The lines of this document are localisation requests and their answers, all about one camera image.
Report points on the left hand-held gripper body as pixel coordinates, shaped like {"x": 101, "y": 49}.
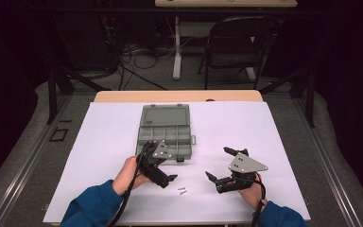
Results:
{"x": 162, "y": 153}

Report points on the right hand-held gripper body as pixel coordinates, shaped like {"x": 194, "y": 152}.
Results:
{"x": 245, "y": 164}

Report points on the grey plastic compartment box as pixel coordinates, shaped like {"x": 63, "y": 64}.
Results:
{"x": 165, "y": 119}

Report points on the person's right hand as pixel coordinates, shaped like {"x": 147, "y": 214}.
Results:
{"x": 250, "y": 195}

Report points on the person's left hand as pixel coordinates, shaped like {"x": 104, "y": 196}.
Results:
{"x": 124, "y": 176}

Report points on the white table sheet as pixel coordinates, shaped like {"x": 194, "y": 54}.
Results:
{"x": 233, "y": 126}

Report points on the black tape strip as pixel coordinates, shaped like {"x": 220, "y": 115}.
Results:
{"x": 65, "y": 121}

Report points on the black metal stand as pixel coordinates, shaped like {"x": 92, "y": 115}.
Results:
{"x": 52, "y": 94}
{"x": 310, "y": 97}

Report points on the black folding chair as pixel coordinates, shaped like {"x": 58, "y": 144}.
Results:
{"x": 233, "y": 53}

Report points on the black tape square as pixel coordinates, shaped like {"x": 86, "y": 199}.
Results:
{"x": 51, "y": 135}

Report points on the white-legged desk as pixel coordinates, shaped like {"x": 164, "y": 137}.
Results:
{"x": 177, "y": 47}

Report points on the grey metal floor rail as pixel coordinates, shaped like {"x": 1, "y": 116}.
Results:
{"x": 28, "y": 164}
{"x": 327, "y": 164}

